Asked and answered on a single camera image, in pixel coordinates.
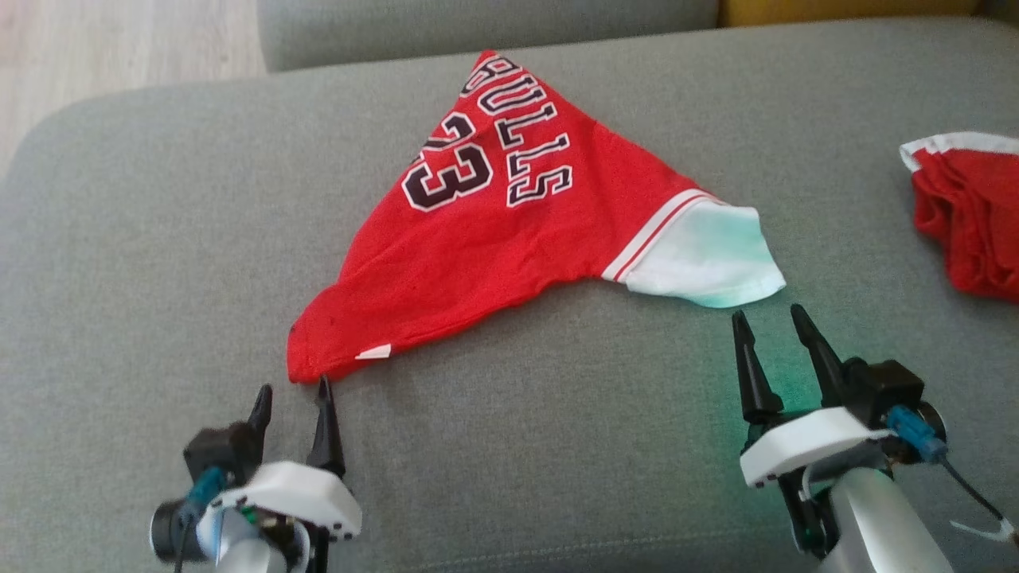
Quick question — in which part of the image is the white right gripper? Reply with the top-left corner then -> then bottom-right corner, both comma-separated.
731,304 -> 892,558

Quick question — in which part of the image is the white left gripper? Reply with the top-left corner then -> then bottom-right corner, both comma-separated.
209,376 -> 363,573

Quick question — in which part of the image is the red shorts white band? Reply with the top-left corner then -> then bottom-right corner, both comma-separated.
900,131 -> 1019,303

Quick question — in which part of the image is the red Bulls 23 jersey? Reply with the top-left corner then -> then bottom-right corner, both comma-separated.
287,49 -> 787,385

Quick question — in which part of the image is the grey sofa seat cushion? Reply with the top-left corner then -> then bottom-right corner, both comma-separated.
0,18 -> 1019,573

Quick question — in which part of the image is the yellow sofa cushion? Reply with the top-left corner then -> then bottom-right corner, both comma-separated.
720,0 -> 982,29

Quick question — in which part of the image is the grey sofa back cushion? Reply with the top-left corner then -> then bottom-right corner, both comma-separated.
256,0 -> 721,74

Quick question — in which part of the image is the black cable teal plug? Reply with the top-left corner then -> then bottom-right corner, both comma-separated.
886,404 -> 1019,550
174,466 -> 229,573

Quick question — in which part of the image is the white cable tie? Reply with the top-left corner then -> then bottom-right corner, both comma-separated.
950,516 -> 1018,547

